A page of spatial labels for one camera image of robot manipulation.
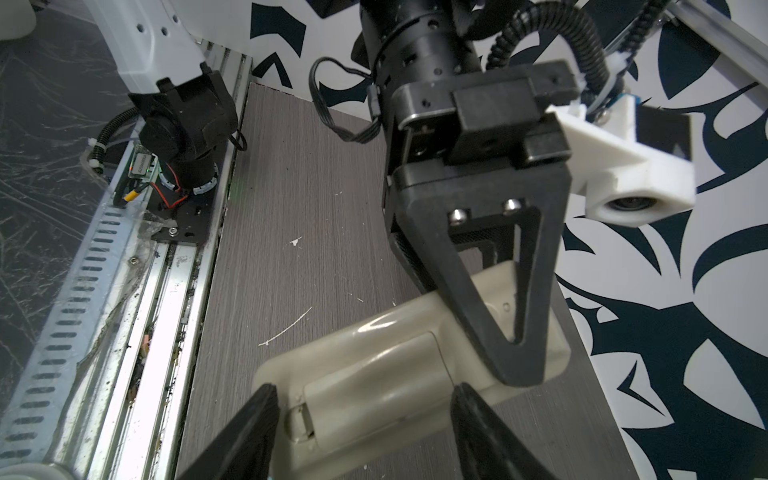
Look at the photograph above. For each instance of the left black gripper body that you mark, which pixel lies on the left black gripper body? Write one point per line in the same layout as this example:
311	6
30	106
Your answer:
448	122

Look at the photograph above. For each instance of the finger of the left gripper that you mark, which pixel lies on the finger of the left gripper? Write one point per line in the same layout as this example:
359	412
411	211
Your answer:
485	236

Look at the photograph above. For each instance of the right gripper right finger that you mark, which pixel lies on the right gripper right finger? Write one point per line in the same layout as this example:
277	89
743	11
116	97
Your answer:
486	447

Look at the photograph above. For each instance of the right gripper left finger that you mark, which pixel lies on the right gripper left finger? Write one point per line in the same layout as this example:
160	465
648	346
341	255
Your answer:
243	449

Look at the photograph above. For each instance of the white remote control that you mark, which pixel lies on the white remote control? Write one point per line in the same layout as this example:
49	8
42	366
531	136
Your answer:
371	388

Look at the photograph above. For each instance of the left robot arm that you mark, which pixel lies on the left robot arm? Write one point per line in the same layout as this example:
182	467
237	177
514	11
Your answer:
190	117

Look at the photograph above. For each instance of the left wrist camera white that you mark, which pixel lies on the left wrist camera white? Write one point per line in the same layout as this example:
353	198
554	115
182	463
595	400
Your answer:
635	167

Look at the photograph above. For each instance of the slotted cable duct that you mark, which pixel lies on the slotted cable duct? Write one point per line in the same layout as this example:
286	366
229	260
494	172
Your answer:
90	291

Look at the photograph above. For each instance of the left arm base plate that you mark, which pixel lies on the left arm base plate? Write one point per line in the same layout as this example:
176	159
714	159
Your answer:
166	215

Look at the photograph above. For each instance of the aluminium frame rail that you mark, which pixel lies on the aluminium frame rail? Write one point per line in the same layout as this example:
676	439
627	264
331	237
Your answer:
734	42

